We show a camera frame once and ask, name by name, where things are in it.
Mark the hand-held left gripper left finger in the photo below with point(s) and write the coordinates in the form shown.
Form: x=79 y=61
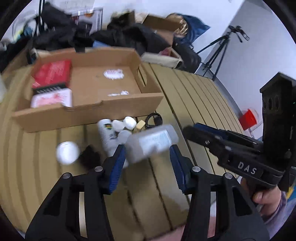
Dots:
x=116 y=166

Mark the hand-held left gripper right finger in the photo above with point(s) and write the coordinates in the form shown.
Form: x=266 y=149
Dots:
x=178 y=166

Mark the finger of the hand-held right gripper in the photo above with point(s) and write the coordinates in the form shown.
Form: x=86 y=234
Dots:
x=198 y=136
x=203 y=127

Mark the white plastic bottle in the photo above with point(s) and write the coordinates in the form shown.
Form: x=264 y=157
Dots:
x=106 y=134

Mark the translucent plastic box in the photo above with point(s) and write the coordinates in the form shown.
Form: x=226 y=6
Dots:
x=150 y=141

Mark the shallow cardboard tray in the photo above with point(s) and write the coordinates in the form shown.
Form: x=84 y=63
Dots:
x=92 y=81

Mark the person's right hand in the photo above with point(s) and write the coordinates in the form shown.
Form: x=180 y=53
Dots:
x=266 y=197

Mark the red cup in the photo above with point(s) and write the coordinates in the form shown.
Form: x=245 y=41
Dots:
x=247 y=120

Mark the small black object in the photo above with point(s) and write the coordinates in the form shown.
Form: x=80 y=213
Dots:
x=90 y=156

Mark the slatted folding table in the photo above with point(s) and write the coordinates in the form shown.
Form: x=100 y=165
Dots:
x=196 y=97

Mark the white bottle cap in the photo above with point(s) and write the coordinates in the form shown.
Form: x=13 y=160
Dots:
x=118 y=125
x=130 y=122

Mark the small beige block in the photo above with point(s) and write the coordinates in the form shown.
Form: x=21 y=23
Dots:
x=140 y=125

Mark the white round cap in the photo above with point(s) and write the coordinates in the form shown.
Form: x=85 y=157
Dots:
x=67 y=153

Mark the black backpack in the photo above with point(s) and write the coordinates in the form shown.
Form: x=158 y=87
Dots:
x=188 y=58

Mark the beige canvas bag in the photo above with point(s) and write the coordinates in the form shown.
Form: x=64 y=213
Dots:
x=161 y=60

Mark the white and red tin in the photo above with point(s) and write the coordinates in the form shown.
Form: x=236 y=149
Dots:
x=50 y=98

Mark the blue fabric bag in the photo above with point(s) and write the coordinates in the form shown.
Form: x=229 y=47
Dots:
x=196 y=26

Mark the open cardboard box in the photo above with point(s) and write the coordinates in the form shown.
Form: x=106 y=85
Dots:
x=159 y=24

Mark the red box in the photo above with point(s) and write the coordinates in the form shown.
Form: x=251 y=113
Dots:
x=52 y=71

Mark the black jacket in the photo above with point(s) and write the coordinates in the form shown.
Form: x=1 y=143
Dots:
x=131 y=37

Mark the large cardboard box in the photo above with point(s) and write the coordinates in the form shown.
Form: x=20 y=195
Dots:
x=16 y=61

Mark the printed product box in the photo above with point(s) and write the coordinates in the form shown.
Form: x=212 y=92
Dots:
x=97 y=18

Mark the pile of black clothing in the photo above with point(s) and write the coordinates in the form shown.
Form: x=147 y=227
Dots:
x=60 y=25

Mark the black camera tripod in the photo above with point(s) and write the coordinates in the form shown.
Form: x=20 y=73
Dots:
x=219 y=46

